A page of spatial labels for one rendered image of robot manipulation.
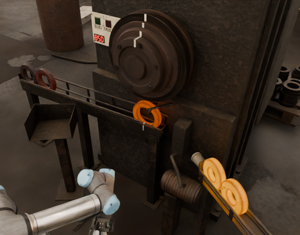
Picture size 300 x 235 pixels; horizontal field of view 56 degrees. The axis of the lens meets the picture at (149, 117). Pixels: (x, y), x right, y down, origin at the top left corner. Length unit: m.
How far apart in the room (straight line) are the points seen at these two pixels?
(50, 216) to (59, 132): 0.86
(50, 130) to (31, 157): 0.79
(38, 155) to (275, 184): 1.98
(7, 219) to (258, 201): 1.77
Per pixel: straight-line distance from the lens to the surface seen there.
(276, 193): 2.45
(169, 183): 1.62
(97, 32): 1.80
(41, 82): 2.29
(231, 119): 1.52
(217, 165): 1.37
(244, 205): 1.30
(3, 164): 2.66
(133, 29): 1.39
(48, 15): 4.27
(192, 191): 1.58
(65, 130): 1.85
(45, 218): 1.07
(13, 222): 1.04
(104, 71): 1.89
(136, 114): 1.69
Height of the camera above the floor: 1.75
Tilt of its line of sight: 37 degrees down
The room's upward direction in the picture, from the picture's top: 2 degrees clockwise
